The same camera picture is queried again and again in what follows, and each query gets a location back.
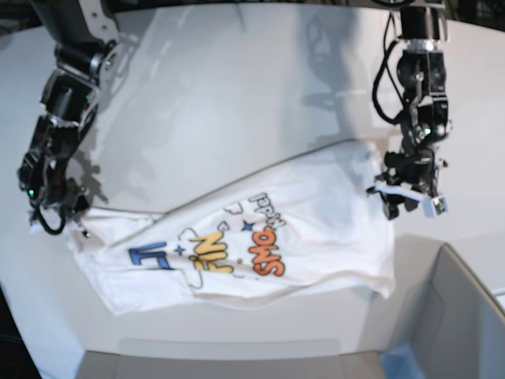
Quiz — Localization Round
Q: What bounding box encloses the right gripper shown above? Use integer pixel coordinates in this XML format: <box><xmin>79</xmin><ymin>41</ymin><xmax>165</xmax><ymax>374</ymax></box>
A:
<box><xmin>25</xmin><ymin>178</ymin><xmax>90</xmax><ymax>237</ymax></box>

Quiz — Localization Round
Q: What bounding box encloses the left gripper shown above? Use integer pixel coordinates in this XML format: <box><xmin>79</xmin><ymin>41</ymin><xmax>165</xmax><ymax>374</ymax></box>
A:
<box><xmin>366</xmin><ymin>147</ymin><xmax>447</xmax><ymax>220</ymax></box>

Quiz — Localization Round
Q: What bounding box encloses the white printed t-shirt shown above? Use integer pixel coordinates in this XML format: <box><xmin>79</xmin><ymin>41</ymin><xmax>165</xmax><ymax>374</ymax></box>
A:
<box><xmin>66</xmin><ymin>141</ymin><xmax>395</xmax><ymax>315</ymax></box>

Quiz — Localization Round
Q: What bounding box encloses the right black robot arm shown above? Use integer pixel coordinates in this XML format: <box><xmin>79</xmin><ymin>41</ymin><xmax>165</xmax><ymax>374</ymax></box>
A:
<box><xmin>17</xmin><ymin>1</ymin><xmax>123</xmax><ymax>235</ymax></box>

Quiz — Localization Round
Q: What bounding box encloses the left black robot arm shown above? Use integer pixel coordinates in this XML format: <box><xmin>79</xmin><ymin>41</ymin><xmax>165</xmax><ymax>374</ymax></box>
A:
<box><xmin>367</xmin><ymin>1</ymin><xmax>451</xmax><ymax>220</ymax></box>

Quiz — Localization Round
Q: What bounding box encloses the grey cardboard box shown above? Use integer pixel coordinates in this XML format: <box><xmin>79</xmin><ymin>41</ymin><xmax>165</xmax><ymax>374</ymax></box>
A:
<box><xmin>77</xmin><ymin>237</ymin><xmax>504</xmax><ymax>378</ymax></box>

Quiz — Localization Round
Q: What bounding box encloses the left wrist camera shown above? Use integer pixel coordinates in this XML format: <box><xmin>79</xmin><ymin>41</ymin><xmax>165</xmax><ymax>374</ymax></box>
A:
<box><xmin>421</xmin><ymin>195</ymin><xmax>448</xmax><ymax>218</ymax></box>

